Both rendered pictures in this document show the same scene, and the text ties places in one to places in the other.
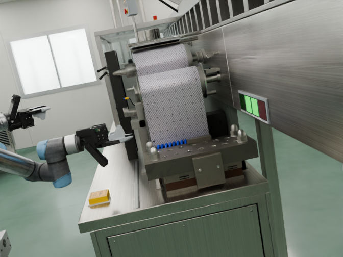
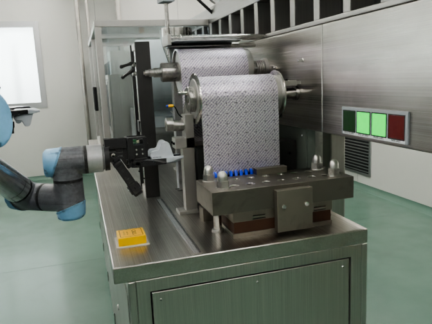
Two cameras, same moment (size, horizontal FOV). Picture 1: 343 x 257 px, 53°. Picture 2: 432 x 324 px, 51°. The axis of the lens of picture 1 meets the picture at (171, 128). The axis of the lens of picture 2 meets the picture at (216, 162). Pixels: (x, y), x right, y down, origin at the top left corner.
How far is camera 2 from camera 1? 0.36 m
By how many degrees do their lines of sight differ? 13
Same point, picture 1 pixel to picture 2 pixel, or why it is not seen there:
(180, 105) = (249, 121)
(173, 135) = (234, 162)
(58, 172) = (71, 197)
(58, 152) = (75, 167)
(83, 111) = (15, 143)
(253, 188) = (349, 237)
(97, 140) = (134, 155)
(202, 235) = (278, 297)
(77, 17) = (24, 9)
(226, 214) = (312, 269)
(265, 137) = not seen: hidden behind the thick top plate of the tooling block
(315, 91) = not seen: outside the picture
